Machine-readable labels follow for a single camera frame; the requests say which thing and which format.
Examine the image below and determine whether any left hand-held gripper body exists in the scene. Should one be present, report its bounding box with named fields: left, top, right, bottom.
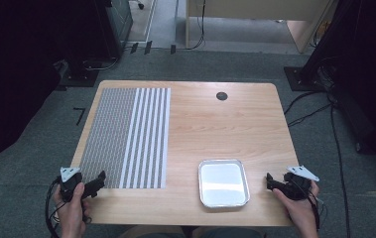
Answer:
left=59, top=166, right=84, bottom=203

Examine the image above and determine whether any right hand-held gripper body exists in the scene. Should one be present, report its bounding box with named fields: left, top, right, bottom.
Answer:
left=282, top=165, right=320, bottom=201

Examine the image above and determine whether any person's right hand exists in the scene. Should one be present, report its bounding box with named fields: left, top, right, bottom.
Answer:
left=272, top=179, right=321, bottom=232

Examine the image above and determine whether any person's left hand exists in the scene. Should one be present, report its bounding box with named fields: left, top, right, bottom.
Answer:
left=53, top=181, right=92, bottom=232

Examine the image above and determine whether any grey striped placemat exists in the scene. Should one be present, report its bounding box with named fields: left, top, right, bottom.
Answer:
left=78, top=87, right=172, bottom=190

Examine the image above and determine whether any silver metal tray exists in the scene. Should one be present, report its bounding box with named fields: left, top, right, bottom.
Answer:
left=196, top=159, right=252, bottom=209

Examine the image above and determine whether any dark equipment cabinet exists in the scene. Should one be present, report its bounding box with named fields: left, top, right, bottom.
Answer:
left=93, top=0, right=134, bottom=61

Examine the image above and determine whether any light wooden desk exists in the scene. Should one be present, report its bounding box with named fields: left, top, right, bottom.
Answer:
left=185, top=0, right=339, bottom=55

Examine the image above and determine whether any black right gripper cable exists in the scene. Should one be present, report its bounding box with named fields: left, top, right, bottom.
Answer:
left=306, top=184, right=326, bottom=232

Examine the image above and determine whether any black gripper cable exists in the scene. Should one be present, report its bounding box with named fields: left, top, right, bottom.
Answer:
left=44, top=176, right=64, bottom=238
left=306, top=184, right=326, bottom=232

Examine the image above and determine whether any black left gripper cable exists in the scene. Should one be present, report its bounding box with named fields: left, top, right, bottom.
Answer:
left=44, top=176, right=64, bottom=238

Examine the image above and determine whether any long black floor cable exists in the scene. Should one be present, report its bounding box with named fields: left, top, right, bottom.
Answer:
left=329, top=98, right=352, bottom=238

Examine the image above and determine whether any black stand base plate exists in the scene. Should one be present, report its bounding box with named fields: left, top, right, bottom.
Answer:
left=54, top=59, right=101, bottom=92
left=283, top=65, right=326, bottom=92

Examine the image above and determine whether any black hanging desk cable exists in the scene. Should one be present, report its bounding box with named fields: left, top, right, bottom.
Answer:
left=187, top=0, right=207, bottom=52

